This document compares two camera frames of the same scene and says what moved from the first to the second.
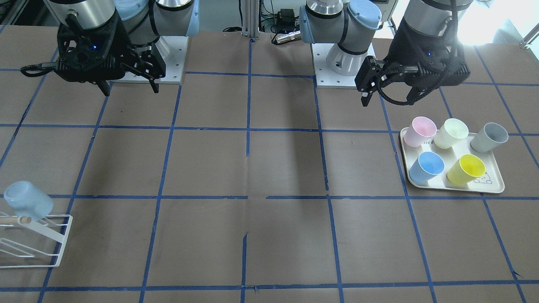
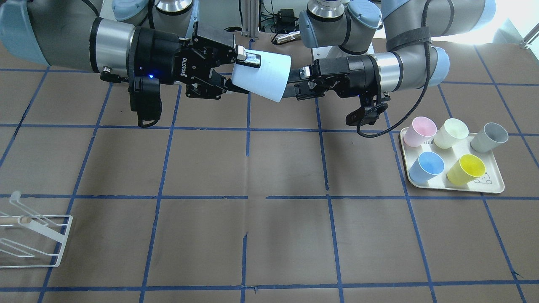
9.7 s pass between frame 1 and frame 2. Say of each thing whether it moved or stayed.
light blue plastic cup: moved
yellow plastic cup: stayed
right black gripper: moved
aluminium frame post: stayed
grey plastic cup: stayed
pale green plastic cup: stayed
